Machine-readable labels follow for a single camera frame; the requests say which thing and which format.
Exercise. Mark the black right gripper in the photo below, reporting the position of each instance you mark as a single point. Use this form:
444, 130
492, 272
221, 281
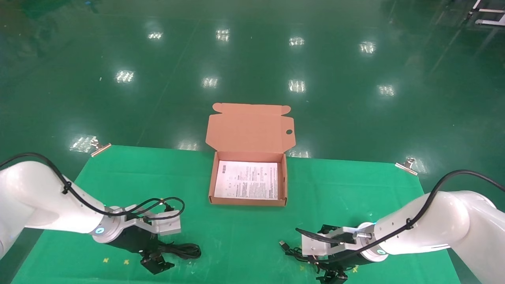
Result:
347, 262

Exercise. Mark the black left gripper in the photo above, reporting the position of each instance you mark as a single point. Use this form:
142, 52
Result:
130, 238

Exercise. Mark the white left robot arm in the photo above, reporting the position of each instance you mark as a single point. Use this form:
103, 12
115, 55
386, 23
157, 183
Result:
31, 197

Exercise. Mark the brown cardboard box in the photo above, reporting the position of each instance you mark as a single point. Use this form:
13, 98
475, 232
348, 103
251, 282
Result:
248, 130

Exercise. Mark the green table cloth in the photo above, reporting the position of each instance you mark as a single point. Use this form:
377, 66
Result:
347, 189

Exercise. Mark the white printed paper sheet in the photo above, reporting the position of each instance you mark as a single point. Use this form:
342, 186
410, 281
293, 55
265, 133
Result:
244, 181

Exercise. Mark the metal spring clip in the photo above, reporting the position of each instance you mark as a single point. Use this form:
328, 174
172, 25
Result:
100, 150
406, 167

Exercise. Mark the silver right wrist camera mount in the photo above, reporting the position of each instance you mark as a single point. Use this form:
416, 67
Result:
315, 245

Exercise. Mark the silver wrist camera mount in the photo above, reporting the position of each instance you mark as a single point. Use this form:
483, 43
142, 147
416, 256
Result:
315, 245
167, 227

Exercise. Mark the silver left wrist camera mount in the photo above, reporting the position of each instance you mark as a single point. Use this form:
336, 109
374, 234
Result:
167, 227

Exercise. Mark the white metal frame base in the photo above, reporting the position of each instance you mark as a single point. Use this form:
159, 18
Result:
491, 22

